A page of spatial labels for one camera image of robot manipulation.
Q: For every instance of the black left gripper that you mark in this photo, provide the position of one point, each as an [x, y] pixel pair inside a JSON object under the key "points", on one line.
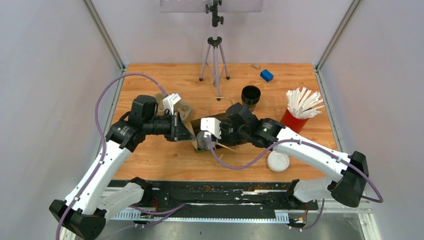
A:
{"points": [[178, 132]]}

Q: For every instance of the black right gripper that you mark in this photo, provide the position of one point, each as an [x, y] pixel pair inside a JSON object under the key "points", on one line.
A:
{"points": [[222, 125]]}

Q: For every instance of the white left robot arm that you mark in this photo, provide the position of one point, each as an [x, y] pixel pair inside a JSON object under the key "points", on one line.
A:
{"points": [[84, 212]]}

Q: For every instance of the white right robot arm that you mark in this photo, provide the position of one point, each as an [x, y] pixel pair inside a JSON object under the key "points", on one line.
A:
{"points": [[345, 174]]}

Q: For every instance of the grey pulp cup carrier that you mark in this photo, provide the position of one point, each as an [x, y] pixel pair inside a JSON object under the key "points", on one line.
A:
{"points": [[183, 107]]}

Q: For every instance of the black paper cup stack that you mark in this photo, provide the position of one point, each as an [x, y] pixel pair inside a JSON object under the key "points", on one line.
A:
{"points": [[250, 96]]}

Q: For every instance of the white plastic lid stack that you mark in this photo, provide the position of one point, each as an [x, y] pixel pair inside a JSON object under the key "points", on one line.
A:
{"points": [[278, 162]]}

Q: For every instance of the blue small block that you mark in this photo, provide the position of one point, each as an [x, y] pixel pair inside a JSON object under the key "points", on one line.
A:
{"points": [[266, 75]]}

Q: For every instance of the red straw holder cup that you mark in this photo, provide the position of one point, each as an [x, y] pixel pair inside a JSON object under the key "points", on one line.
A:
{"points": [[295, 124]]}

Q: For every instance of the small tan block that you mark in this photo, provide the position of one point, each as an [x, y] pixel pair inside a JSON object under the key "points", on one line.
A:
{"points": [[256, 66]]}

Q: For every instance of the white wrapped straws bundle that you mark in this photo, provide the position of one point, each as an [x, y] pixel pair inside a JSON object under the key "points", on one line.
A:
{"points": [[303, 103]]}

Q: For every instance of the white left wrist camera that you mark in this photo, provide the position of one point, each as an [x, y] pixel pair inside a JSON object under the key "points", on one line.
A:
{"points": [[170, 101]]}

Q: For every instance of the grey camera tripod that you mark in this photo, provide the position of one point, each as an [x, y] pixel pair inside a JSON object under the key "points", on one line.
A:
{"points": [[215, 59]]}

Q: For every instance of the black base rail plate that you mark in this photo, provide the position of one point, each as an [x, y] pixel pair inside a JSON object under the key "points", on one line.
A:
{"points": [[217, 201]]}

